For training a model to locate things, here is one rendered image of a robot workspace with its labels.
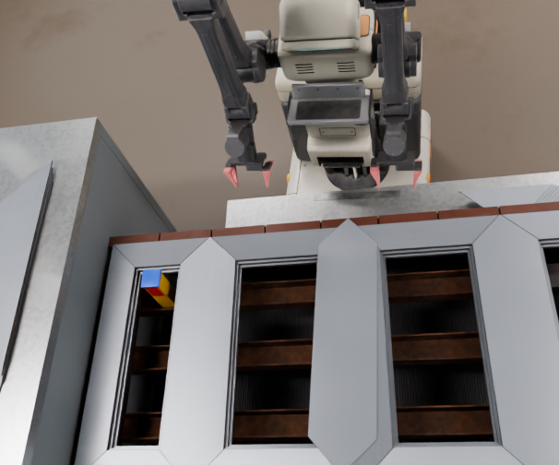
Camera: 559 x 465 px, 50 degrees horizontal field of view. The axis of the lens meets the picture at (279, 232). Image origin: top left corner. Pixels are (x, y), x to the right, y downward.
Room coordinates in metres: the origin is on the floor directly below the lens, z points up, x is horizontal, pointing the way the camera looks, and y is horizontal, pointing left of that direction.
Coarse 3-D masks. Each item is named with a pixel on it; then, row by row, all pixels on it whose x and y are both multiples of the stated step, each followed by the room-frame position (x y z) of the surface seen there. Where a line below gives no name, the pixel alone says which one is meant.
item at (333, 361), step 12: (324, 348) 0.58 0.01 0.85; (336, 348) 0.57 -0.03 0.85; (348, 348) 0.55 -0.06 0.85; (360, 348) 0.54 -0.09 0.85; (372, 348) 0.53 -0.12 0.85; (312, 360) 0.56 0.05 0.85; (324, 360) 0.55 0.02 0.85; (336, 360) 0.53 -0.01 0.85; (348, 360) 0.52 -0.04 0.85; (360, 360) 0.51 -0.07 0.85; (372, 360) 0.50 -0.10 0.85; (312, 372) 0.53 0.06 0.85; (324, 372) 0.52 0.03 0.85; (336, 372) 0.50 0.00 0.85; (348, 372) 0.49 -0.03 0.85; (360, 372) 0.48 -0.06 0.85; (372, 372) 0.47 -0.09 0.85
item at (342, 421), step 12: (312, 408) 0.44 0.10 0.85; (324, 408) 0.43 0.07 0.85; (336, 408) 0.41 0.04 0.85; (348, 408) 0.40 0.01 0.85; (360, 408) 0.39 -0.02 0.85; (372, 408) 0.38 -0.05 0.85; (312, 420) 0.41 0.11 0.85; (324, 420) 0.40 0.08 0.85; (336, 420) 0.39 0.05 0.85; (348, 420) 0.37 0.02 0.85; (360, 420) 0.36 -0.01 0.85; (372, 420) 0.35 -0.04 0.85; (312, 432) 0.38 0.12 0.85; (324, 432) 0.37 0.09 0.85; (336, 432) 0.36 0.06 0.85; (348, 432) 0.35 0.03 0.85; (360, 432) 0.33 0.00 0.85; (372, 432) 0.32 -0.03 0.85
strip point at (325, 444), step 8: (312, 440) 0.36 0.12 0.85; (320, 440) 0.35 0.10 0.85; (328, 440) 0.34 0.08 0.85; (336, 440) 0.34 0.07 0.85; (344, 440) 0.33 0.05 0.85; (352, 440) 0.32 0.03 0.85; (360, 440) 0.32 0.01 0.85; (368, 440) 0.31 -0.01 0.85; (320, 448) 0.33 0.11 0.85; (328, 448) 0.33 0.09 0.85; (336, 448) 0.32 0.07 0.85; (344, 448) 0.31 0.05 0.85; (352, 448) 0.30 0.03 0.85; (360, 448) 0.30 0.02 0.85; (328, 456) 0.31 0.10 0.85; (336, 456) 0.30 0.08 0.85; (344, 456) 0.29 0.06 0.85; (352, 456) 0.29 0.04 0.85; (360, 456) 0.28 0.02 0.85; (336, 464) 0.28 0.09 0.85; (344, 464) 0.28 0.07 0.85
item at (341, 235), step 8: (336, 232) 0.91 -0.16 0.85; (344, 232) 0.90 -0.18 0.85; (352, 232) 0.88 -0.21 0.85; (360, 232) 0.88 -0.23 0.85; (328, 240) 0.89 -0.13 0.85; (336, 240) 0.88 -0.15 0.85; (344, 240) 0.87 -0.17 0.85; (352, 240) 0.86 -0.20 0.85; (360, 240) 0.85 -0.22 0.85; (368, 240) 0.84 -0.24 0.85
